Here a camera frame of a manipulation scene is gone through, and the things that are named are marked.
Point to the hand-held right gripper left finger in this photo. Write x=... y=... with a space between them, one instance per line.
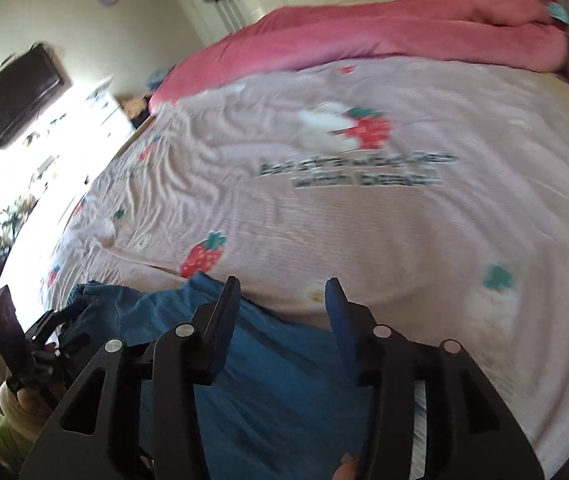
x=219 y=345

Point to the folded blue clothes pile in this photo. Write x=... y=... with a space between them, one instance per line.
x=160 y=76

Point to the pink strawberry printed bed sheet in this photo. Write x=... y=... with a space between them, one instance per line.
x=364 y=220

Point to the white door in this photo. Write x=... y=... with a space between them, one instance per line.
x=214 y=15

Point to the person's right hand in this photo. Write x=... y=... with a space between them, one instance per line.
x=348 y=470

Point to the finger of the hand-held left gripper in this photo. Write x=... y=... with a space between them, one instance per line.
x=72 y=347
x=47 y=321

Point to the blue denim pants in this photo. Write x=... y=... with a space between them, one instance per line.
x=274 y=390

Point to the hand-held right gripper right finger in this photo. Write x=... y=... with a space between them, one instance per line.
x=343 y=332

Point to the teal red knitted toy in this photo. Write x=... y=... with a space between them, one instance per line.
x=558 y=12

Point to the yellow floral cloth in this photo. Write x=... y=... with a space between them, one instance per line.
x=137 y=109

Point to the black wall television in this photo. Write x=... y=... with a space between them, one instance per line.
x=14 y=95

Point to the cluttered desk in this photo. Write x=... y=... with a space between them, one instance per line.
x=19 y=215

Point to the white drawer cabinet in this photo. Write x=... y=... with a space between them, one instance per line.
x=107 y=115

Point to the person's left hand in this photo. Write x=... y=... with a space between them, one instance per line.
x=27 y=407

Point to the pink fleece duvet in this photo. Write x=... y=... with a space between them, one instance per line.
x=364 y=30

